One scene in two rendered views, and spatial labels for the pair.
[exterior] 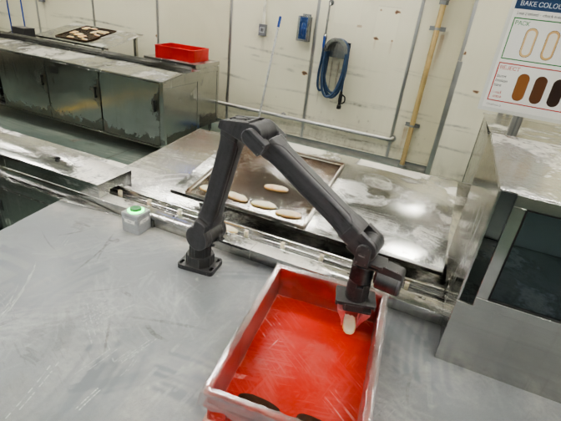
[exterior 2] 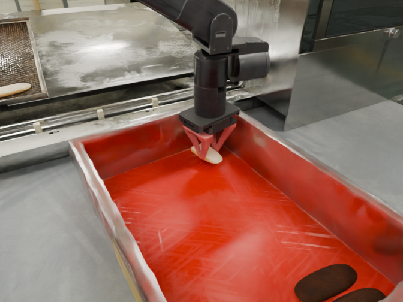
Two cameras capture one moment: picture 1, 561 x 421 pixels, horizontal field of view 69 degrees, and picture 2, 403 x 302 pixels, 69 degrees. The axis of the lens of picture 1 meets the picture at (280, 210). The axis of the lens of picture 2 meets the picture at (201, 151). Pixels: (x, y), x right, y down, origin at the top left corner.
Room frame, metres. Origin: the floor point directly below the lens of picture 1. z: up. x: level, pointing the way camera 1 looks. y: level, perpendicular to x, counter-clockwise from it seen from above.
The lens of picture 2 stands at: (0.52, 0.15, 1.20)
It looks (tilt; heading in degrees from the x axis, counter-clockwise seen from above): 36 degrees down; 313
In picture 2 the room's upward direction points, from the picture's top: straight up
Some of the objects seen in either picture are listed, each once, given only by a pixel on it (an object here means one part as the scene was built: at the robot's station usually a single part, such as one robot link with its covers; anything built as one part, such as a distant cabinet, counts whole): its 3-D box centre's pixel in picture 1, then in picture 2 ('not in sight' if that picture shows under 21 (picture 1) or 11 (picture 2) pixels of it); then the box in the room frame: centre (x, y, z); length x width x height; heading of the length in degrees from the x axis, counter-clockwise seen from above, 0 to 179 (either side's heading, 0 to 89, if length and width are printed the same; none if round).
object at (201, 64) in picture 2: (364, 271); (213, 68); (0.83, -0.22, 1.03); 0.07 x 0.06 x 0.07; 63
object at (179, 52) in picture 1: (182, 52); not in sight; (4.93, 1.34, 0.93); 0.51 x 0.36 x 0.13; 74
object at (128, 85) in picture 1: (92, 79); not in sight; (4.89, 2.42, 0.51); 3.00 x 1.26 x 1.03; 70
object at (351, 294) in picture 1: (357, 290); (210, 101); (0.84, -0.22, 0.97); 0.10 x 0.07 x 0.07; 85
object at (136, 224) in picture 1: (137, 223); not in sight; (1.24, 0.50, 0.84); 0.08 x 0.08 x 0.11; 70
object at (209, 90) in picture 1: (182, 96); not in sight; (4.93, 1.34, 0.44); 0.70 x 0.55 x 0.87; 70
